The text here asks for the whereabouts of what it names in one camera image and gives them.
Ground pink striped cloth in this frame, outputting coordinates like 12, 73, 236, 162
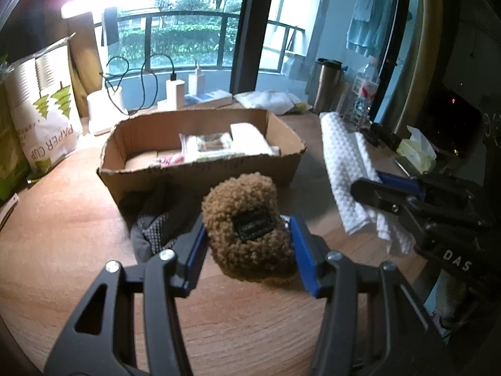
156, 153, 184, 166

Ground yellow tissue pack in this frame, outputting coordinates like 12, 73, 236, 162
396, 126, 436, 174

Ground green paper cup bag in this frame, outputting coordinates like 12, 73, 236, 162
0, 55, 30, 202

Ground white folded tissue pack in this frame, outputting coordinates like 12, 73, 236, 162
230, 122, 280, 156

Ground black window frame post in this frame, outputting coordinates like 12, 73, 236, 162
229, 0, 272, 94

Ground grey dotted glove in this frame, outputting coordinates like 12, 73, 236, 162
130, 208, 198, 263

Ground white charger with black cable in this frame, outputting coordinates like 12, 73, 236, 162
100, 53, 187, 117

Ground brown fuzzy plush pouch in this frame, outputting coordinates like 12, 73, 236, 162
201, 172, 296, 282

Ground stainless steel thermos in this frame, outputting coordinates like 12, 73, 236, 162
313, 58, 343, 115

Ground white desk lamp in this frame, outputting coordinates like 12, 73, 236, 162
60, 0, 136, 136

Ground black phone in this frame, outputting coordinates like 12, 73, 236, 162
394, 156, 421, 178

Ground brown cardboard box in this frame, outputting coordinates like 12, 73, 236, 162
97, 109, 307, 203

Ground teal hanging towel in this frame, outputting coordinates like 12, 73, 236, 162
346, 0, 392, 58

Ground white paper cup bag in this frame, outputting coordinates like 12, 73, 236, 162
3, 37, 83, 178

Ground clear water bottle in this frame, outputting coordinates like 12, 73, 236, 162
347, 56, 380, 130

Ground white charger plug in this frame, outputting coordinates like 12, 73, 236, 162
188, 60, 205, 96

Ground black balcony railing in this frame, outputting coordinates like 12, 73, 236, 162
106, 10, 306, 74

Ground white crumpled bag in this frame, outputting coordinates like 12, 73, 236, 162
179, 133, 232, 163

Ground brown curtain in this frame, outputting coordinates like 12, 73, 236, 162
66, 13, 102, 117

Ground white waffle cloth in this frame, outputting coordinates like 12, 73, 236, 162
319, 112, 414, 255

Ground white cloths on table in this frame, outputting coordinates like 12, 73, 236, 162
234, 91, 312, 116

